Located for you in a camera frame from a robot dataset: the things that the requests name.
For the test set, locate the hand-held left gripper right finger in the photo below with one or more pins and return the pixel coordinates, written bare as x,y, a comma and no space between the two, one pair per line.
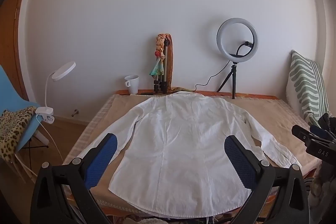
241,161

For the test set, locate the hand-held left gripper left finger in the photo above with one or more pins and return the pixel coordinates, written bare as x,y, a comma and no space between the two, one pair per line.
102,158

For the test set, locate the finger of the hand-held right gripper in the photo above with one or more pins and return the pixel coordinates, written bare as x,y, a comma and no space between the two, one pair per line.
319,132
302,133

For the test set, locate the white shirt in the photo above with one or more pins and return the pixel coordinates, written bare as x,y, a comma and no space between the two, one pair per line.
178,148

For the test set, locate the beige checked cloth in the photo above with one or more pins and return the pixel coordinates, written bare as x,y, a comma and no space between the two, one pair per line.
98,119

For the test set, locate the green patterned pillow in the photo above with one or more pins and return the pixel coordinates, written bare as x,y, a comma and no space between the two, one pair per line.
304,82

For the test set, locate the metal door stopper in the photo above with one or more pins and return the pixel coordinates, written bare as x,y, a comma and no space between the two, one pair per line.
75,112

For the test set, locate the black mini tripod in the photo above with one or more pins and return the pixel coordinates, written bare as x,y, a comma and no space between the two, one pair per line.
233,82

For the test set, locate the white mug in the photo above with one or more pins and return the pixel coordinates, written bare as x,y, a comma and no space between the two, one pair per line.
133,83

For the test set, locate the leopard print cloth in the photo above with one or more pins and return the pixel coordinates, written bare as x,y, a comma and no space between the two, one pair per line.
15,124

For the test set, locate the white clip lamp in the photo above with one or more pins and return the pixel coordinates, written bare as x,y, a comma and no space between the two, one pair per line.
63,70

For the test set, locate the colourful knotted scarf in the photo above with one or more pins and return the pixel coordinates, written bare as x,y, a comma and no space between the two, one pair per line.
158,66

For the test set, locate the blue chair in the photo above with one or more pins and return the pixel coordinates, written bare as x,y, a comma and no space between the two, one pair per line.
13,98

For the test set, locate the folded silver tripod stand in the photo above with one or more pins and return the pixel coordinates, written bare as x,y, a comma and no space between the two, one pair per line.
166,66

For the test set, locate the orange cloth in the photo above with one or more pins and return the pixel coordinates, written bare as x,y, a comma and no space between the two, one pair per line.
172,66

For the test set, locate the brown wooden door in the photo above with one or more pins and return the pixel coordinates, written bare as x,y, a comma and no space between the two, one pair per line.
8,43

